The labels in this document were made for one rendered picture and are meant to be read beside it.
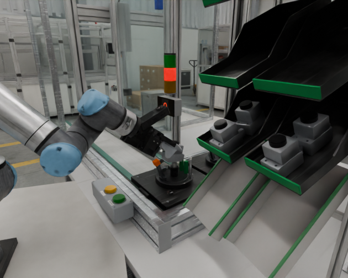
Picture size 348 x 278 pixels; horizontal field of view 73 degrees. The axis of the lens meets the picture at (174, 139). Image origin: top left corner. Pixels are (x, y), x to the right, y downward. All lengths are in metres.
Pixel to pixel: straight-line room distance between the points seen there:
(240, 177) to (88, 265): 0.48
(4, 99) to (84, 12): 1.26
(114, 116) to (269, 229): 0.47
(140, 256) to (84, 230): 0.23
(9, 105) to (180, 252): 0.58
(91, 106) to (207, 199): 0.40
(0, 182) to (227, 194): 0.64
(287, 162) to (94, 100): 0.46
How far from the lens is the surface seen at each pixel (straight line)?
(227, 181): 0.68
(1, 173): 0.85
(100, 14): 1.81
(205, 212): 0.68
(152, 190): 0.84
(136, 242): 0.81
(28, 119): 0.58
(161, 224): 0.71
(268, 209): 0.62
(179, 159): 0.84
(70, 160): 0.55
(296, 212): 0.59
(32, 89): 6.01
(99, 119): 0.65
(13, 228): 1.01
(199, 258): 0.76
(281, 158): 0.46
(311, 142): 0.51
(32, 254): 0.88
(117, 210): 0.80
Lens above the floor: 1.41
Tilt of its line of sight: 20 degrees down
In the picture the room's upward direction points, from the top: straight up
